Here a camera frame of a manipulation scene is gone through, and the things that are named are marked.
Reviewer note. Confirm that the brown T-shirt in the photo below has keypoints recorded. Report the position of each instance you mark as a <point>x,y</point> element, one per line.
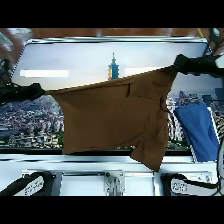
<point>113,116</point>

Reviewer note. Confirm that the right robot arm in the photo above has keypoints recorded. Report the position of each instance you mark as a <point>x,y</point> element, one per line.
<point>200,65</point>

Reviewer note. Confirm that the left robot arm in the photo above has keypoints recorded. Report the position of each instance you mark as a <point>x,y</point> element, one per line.
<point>20,92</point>

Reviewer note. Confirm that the blue garment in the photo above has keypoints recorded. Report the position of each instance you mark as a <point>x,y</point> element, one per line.
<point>198,133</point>

